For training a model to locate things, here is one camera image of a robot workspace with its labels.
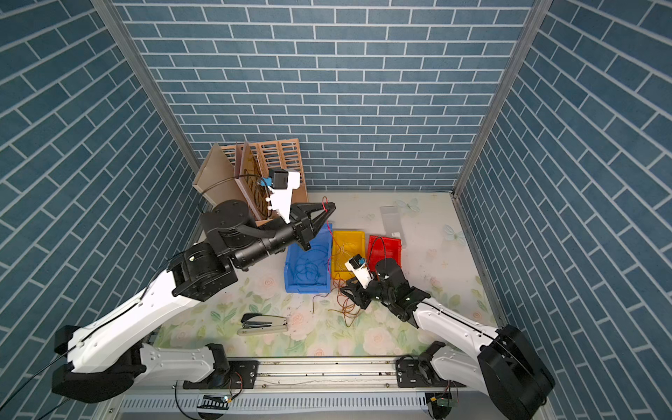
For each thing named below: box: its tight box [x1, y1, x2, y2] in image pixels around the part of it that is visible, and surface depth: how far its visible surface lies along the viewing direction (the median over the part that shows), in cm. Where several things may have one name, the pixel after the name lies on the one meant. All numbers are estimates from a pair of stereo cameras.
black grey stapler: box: [237, 312, 288, 336], surface depth 84 cm
